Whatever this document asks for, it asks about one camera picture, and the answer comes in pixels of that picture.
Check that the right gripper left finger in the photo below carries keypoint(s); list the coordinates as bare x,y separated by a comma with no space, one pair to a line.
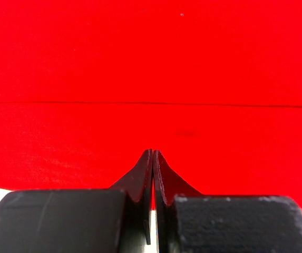
115,219

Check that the red t shirt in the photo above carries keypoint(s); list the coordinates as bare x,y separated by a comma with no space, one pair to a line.
216,86

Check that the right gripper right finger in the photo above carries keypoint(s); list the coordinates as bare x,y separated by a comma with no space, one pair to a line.
189,221

